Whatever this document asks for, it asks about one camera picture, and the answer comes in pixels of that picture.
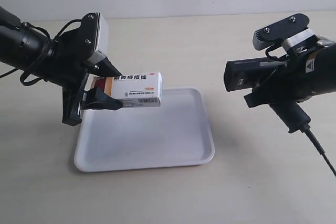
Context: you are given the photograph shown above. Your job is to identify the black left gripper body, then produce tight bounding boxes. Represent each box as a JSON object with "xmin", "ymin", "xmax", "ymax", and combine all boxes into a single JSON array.
[{"xmin": 34, "ymin": 28, "xmax": 91, "ymax": 126}]

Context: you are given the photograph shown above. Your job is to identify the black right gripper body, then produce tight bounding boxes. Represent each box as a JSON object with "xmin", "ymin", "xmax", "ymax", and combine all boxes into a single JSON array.
[{"xmin": 244, "ymin": 36, "xmax": 326, "ymax": 108}]

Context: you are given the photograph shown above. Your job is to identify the red white medicine box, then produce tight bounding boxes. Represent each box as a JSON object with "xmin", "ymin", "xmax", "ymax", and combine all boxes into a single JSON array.
[{"xmin": 91, "ymin": 72, "xmax": 163, "ymax": 108}]

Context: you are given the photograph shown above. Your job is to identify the black handheld barcode scanner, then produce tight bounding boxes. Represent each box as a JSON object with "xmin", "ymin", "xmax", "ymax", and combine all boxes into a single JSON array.
[{"xmin": 223, "ymin": 58, "xmax": 311, "ymax": 134}]

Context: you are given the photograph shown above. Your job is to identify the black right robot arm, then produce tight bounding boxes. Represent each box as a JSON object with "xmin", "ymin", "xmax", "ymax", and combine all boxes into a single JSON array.
[{"xmin": 244, "ymin": 36, "xmax": 335, "ymax": 108}]

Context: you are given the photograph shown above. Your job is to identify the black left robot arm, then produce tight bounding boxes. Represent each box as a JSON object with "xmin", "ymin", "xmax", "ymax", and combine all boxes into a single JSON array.
[{"xmin": 1, "ymin": 8, "xmax": 122, "ymax": 126}]

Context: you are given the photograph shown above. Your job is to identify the white plastic tray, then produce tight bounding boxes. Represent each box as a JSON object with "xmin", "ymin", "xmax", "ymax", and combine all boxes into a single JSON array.
[{"xmin": 74, "ymin": 87, "xmax": 215, "ymax": 173}]

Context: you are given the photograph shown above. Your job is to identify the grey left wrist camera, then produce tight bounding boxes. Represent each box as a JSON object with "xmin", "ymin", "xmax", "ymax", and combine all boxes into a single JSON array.
[{"xmin": 81, "ymin": 13, "xmax": 109, "ymax": 65}]

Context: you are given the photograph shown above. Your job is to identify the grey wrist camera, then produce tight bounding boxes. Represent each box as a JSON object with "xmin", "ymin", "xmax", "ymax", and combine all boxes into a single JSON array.
[
  {"xmin": 81, "ymin": 13, "xmax": 109, "ymax": 65},
  {"xmin": 253, "ymin": 13, "xmax": 316, "ymax": 51}
]

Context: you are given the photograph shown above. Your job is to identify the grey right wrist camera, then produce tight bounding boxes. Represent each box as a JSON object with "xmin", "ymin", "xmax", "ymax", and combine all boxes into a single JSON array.
[{"xmin": 253, "ymin": 13, "xmax": 316, "ymax": 51}]

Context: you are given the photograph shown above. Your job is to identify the black scanner cable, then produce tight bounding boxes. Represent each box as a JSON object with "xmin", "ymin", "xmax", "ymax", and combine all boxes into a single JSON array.
[{"xmin": 302, "ymin": 125, "xmax": 336, "ymax": 177}]

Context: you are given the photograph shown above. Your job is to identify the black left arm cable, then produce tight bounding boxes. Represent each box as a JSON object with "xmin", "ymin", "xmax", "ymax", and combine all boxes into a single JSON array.
[{"xmin": 0, "ymin": 19, "xmax": 82, "ymax": 87}]

